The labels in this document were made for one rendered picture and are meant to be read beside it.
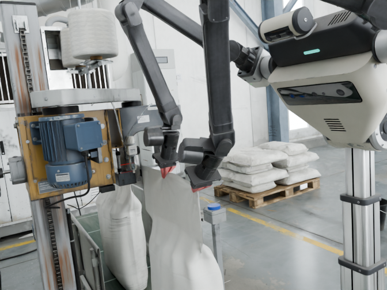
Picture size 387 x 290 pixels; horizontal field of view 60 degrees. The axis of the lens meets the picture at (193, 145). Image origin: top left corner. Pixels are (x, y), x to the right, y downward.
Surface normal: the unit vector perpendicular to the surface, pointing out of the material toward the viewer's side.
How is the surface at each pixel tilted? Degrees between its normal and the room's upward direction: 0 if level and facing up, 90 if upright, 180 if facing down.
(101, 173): 90
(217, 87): 123
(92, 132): 90
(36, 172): 90
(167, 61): 90
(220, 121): 110
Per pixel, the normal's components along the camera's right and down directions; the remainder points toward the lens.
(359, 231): -0.86, 0.15
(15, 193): 0.52, 0.07
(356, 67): -0.62, -0.66
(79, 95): 0.91, -0.02
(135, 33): 0.47, 0.37
